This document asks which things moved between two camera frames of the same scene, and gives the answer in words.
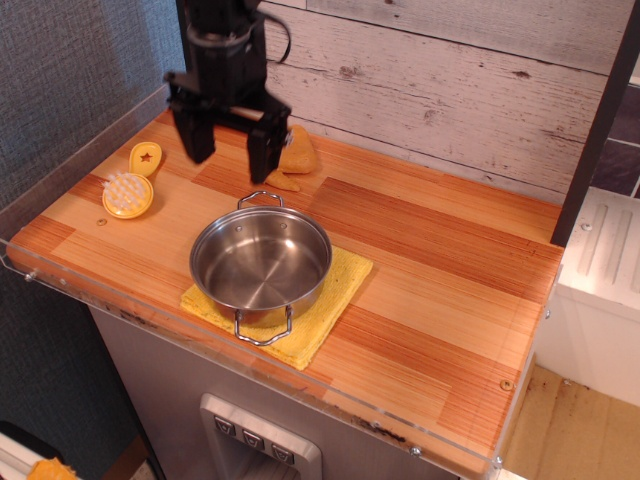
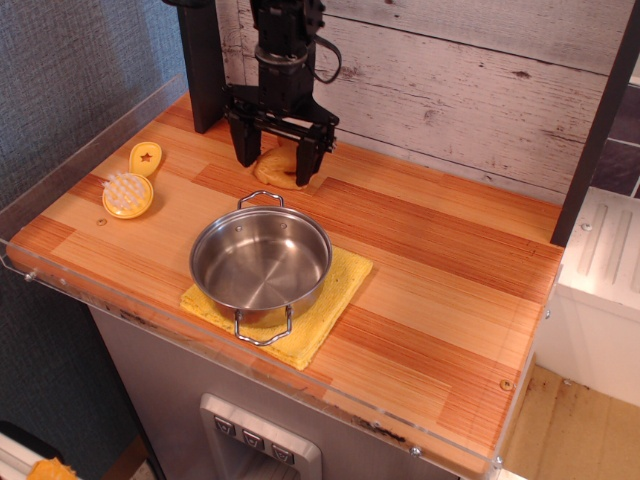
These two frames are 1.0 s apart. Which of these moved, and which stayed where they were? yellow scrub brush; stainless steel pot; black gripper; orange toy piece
Moved: black gripper
Stayed: stainless steel pot; yellow scrub brush; orange toy piece
